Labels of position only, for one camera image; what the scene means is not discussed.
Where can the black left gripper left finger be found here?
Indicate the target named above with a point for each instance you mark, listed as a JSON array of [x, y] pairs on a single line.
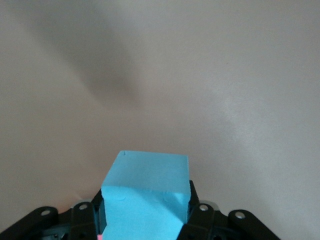
[[80, 222]]

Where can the blue foam cube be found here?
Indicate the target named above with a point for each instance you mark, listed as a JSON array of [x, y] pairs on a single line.
[[147, 175]]

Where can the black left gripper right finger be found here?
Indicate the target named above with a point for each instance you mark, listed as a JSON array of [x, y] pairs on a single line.
[[202, 220]]

